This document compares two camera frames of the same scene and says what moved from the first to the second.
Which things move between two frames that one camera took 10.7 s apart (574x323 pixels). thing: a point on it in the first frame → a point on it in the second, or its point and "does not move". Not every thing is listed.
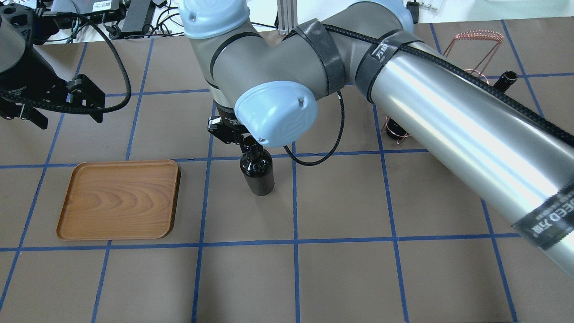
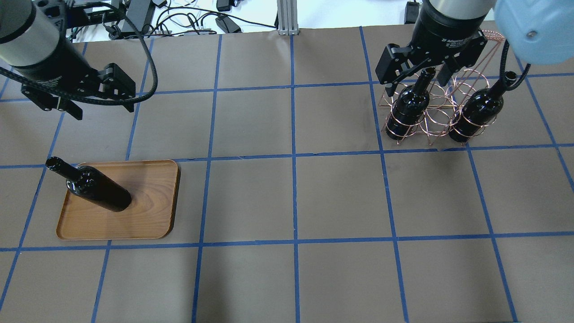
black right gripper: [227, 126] → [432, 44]
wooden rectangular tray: [120, 200] does not move
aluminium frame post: [287, 15] does not move
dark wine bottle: [257, 166] → [91, 185]
